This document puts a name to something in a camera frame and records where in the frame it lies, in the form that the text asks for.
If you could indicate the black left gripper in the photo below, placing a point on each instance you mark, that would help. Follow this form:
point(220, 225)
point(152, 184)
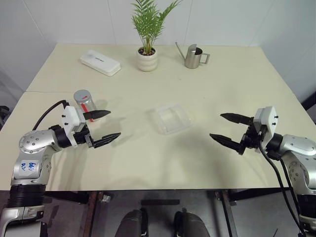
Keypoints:
point(80, 137)

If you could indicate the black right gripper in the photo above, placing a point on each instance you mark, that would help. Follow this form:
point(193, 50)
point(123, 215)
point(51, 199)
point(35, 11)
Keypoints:
point(251, 138)

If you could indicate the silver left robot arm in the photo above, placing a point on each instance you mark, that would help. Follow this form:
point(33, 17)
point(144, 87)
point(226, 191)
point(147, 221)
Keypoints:
point(32, 158)

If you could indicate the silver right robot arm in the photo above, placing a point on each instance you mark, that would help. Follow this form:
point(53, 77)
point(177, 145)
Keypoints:
point(295, 163)

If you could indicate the clear jar with grey lid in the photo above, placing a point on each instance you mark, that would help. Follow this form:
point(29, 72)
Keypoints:
point(85, 103)

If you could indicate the clear plastic container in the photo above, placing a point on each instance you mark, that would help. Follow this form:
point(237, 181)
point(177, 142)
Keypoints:
point(170, 119)

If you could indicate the white rectangular case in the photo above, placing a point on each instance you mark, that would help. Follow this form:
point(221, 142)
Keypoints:
point(100, 62)

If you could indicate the white ribbed plant pot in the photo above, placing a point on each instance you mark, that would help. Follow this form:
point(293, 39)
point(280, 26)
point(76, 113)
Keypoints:
point(147, 59)

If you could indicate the stainless steel watering can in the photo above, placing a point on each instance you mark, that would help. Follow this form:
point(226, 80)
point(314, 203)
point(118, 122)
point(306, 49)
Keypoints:
point(193, 56)

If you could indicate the dark chair at edge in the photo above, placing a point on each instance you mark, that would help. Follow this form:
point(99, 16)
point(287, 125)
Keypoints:
point(3, 114)

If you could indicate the dark rounded left shape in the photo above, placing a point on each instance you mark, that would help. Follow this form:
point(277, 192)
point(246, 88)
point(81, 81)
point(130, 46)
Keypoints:
point(134, 223)

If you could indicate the dark rounded shape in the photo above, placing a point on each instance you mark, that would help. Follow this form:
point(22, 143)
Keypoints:
point(188, 223)
point(134, 223)

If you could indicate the dark rounded right shape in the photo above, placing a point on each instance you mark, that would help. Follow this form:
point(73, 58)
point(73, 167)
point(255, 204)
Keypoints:
point(188, 223)

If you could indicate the green potted plant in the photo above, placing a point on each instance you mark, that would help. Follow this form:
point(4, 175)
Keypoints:
point(151, 22)

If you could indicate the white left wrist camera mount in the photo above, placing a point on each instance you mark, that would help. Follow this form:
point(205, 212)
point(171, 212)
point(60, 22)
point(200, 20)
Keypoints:
point(70, 121)

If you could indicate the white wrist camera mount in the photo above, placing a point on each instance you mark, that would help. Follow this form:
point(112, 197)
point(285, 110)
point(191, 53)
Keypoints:
point(269, 121)
point(70, 121)

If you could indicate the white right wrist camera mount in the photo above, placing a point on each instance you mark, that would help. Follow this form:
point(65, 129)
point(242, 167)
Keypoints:
point(269, 121)

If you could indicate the black object at wall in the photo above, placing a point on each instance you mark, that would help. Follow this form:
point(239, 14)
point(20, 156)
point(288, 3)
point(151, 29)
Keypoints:
point(308, 97)

